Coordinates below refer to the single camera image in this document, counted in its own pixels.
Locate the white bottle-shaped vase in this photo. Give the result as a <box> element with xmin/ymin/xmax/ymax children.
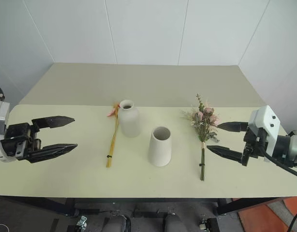
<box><xmin>117</xmin><ymin>99</ymin><xmax>141</xmax><ymax>139</ymax></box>

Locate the black metal table frame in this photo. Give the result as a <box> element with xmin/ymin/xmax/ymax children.
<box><xmin>0</xmin><ymin>196</ymin><xmax>286</xmax><ymax>217</ymax></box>

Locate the pink flower bouquet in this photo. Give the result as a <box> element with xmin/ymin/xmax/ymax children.
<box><xmin>180</xmin><ymin>92</ymin><xmax>222</xmax><ymax>182</ymax></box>

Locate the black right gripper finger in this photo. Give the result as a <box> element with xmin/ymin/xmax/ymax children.
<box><xmin>206</xmin><ymin>145</ymin><xmax>244</xmax><ymax>163</ymax></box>
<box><xmin>217</xmin><ymin>121</ymin><xmax>250</xmax><ymax>133</ymax></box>

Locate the yellow-stemmed dried flower bunch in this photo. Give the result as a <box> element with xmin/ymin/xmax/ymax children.
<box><xmin>105</xmin><ymin>102</ymin><xmax>121</xmax><ymax>168</ymax></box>

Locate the pale yellow table mat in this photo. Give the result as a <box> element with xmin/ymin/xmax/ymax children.
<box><xmin>0</xmin><ymin>104</ymin><xmax>288</xmax><ymax>197</ymax></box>

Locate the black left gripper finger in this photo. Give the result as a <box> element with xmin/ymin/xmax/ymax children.
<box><xmin>28</xmin><ymin>143</ymin><xmax>78</xmax><ymax>164</ymax></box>
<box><xmin>31</xmin><ymin>116</ymin><xmax>75</xmax><ymax>129</ymax></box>

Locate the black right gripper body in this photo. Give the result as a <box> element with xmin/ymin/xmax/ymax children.
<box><xmin>241</xmin><ymin>126</ymin><xmax>268</xmax><ymax>167</ymax></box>

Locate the white conical vase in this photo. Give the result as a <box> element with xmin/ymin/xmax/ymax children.
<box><xmin>148</xmin><ymin>126</ymin><xmax>173</xmax><ymax>168</ymax></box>

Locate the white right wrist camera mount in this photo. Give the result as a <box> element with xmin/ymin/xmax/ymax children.
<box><xmin>248</xmin><ymin>104</ymin><xmax>281</xmax><ymax>156</ymax></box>

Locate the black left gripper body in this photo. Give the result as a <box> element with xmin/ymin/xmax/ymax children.
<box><xmin>0</xmin><ymin>122</ymin><xmax>43</xmax><ymax>163</ymax></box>

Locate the black floor cable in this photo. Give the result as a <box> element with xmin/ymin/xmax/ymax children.
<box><xmin>287</xmin><ymin>209</ymin><xmax>297</xmax><ymax>232</ymax></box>

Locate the dark rounded shape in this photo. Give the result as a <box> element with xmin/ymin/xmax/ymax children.
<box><xmin>163</xmin><ymin>213</ymin><xmax>182</xmax><ymax>232</ymax></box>

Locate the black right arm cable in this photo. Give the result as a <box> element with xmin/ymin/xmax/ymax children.
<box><xmin>259</xmin><ymin>135</ymin><xmax>297</xmax><ymax>181</ymax></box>

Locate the orange floor mat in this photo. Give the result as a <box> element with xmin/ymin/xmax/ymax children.
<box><xmin>236</xmin><ymin>196</ymin><xmax>297</xmax><ymax>232</ymax></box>

